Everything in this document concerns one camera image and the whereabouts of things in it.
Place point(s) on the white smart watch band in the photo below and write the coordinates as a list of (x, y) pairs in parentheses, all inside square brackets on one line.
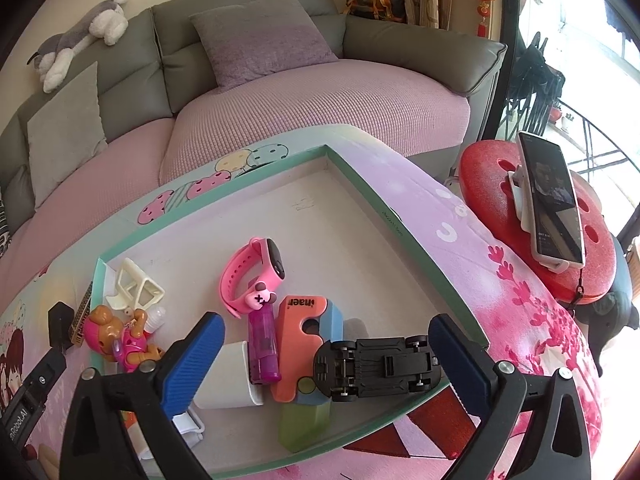
[(190, 427)]

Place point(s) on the grey leather sofa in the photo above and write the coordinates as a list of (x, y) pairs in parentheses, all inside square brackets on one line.
[(160, 65)]

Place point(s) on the pink sofa seat cover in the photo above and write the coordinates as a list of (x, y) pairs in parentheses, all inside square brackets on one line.
[(409, 112)]

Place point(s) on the white USB wall charger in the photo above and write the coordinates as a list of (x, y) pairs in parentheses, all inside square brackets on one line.
[(227, 383)]

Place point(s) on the cream plastic phone stand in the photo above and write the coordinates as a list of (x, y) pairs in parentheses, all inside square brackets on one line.
[(134, 289)]

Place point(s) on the pink smart watch band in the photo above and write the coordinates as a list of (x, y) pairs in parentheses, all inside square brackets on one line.
[(252, 277)]

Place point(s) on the grey white plush husky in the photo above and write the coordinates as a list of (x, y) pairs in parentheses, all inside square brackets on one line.
[(106, 21)]

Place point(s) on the light grey throw pillow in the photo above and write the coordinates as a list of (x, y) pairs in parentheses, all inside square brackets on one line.
[(65, 134)]

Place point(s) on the teal shallow cardboard tray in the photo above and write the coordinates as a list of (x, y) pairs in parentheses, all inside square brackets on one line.
[(339, 237)]

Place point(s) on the black folding chair outside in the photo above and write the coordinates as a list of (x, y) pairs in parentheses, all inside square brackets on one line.
[(534, 88)]

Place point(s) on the gold patterned lighter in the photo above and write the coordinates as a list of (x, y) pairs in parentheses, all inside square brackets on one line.
[(76, 331)]

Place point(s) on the pink-haired brown doll toy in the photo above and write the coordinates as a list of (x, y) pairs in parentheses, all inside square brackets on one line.
[(124, 343)]

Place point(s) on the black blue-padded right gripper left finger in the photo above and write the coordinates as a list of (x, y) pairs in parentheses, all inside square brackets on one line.
[(96, 444)]

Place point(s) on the black white patterned pillow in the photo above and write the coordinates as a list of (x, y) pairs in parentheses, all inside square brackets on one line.
[(5, 234)]

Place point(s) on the red plastic stool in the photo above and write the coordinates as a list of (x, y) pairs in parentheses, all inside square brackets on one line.
[(483, 176)]

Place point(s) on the smartphone in white holder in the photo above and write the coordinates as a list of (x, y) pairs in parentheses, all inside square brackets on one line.
[(546, 204)]

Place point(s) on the black USB wall charger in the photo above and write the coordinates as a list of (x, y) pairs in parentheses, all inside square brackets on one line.
[(60, 318)]

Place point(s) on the purple grey throw pillow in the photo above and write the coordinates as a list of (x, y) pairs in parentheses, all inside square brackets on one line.
[(245, 42)]

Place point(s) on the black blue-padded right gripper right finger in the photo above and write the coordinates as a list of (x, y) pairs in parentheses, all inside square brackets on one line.
[(555, 445)]

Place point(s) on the purple pink mini fan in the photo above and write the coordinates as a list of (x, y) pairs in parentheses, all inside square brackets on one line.
[(262, 338)]

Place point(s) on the black toy car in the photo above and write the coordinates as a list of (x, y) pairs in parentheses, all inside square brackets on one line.
[(347, 370)]

